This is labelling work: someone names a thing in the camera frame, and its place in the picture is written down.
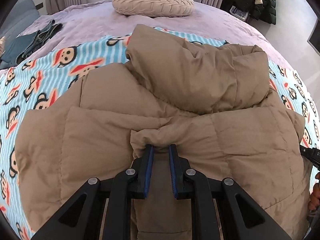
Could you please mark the person's right hand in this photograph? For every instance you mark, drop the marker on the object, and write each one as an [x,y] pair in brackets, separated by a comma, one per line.
[315,196]

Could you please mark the dark coats pile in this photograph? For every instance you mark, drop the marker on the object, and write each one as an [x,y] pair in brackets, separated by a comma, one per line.
[260,2]

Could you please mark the flat screen monitor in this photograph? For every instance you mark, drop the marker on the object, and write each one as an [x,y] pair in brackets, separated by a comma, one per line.
[314,38]

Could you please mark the beige round pleated pillow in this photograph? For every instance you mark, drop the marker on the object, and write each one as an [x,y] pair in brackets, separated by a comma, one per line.
[154,8]

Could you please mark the lilac bed cover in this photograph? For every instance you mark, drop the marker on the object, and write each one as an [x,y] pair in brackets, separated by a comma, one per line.
[92,21]

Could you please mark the small box with label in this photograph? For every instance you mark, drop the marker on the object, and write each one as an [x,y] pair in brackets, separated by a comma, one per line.
[241,15]

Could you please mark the dark teal jeans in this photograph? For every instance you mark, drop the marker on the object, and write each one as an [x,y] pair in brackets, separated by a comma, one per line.
[23,46]

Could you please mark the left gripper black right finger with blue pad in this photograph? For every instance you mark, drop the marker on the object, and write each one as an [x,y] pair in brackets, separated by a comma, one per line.
[220,209]

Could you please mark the blue chair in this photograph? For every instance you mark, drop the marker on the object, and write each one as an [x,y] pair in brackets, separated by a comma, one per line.
[22,15]

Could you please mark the tan puffer jacket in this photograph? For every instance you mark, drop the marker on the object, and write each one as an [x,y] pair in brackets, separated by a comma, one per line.
[216,104]

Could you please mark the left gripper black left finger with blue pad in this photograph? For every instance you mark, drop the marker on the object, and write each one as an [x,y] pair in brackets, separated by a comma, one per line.
[101,209]

